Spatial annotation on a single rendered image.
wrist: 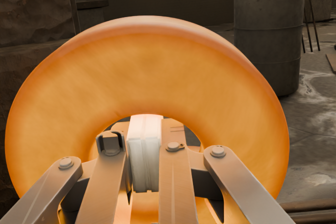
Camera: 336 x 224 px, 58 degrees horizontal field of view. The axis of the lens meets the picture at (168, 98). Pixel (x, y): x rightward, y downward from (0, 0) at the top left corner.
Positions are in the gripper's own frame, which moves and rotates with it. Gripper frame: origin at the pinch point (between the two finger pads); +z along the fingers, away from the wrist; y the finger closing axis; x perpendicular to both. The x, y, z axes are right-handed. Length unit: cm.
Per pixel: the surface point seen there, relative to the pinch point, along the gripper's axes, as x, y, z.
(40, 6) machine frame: 4.6, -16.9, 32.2
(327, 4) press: -90, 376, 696
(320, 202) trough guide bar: -16.8, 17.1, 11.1
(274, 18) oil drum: -33, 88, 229
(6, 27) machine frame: 2.2, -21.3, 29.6
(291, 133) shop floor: -95, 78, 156
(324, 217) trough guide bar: -18.7, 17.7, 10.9
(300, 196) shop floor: -91, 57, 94
